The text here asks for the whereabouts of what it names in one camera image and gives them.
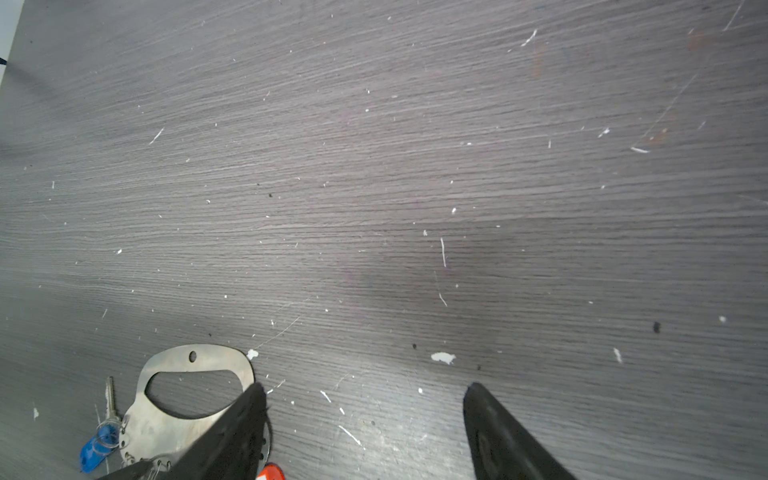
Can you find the blue capped silver key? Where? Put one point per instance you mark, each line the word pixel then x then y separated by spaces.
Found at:
pixel 106 438

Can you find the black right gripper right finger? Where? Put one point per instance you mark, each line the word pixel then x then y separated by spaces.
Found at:
pixel 500 447

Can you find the red key tag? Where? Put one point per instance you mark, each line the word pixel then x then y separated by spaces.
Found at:
pixel 271 471

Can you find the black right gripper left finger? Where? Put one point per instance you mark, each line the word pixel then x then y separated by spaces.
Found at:
pixel 235 447

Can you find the silver metal key holder plate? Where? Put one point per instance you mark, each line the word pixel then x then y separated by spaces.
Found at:
pixel 181 392

